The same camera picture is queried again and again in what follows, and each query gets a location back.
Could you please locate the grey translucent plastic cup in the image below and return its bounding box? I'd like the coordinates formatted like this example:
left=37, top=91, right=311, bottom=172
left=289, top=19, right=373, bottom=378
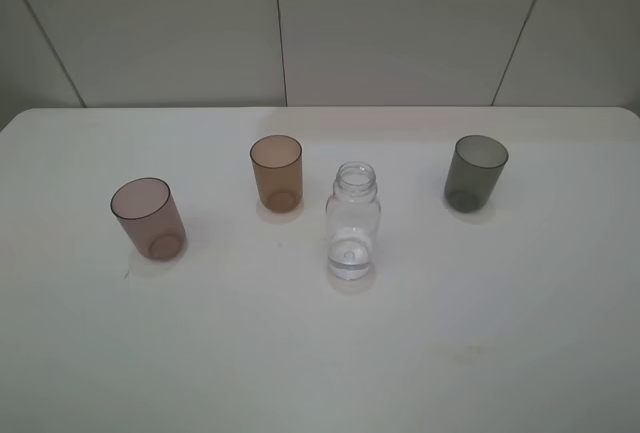
left=444, top=135, right=509, bottom=213

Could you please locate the brown translucent plastic cup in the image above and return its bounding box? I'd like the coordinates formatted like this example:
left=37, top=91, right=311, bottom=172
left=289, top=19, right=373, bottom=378
left=250, top=135, right=303, bottom=213

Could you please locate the clear plastic water bottle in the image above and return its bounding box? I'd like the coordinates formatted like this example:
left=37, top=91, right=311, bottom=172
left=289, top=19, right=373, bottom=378
left=325, top=161, right=381, bottom=281

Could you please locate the pink translucent plastic cup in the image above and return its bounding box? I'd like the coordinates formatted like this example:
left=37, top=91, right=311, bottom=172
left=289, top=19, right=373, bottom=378
left=110, top=177, right=186, bottom=261

